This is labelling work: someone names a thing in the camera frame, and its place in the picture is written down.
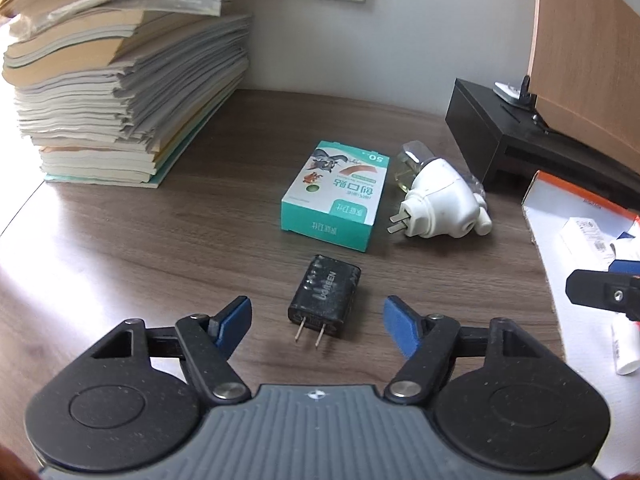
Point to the white mosquito repellent plug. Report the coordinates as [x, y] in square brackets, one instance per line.
[440, 195]

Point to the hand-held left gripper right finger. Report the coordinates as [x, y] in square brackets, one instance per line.
[400, 327]

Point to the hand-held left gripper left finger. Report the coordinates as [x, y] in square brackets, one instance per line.
[232, 327]

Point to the white cardboard box orange edge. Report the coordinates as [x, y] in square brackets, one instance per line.
[580, 360]

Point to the black desk riser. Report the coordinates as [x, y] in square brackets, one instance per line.
[477, 115]

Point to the black board bracket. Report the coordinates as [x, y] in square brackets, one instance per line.
[525, 92]

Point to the white tube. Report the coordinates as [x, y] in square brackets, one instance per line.
[626, 350]

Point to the teal bandage box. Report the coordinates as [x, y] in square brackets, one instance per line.
[332, 195]

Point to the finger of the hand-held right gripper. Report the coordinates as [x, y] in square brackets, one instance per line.
[626, 266]
[595, 290]

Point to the curved wooden board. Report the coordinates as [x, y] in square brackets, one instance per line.
[590, 50]

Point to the stack of books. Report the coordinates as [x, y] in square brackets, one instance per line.
[100, 100]

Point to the black charger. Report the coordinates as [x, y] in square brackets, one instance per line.
[325, 295]

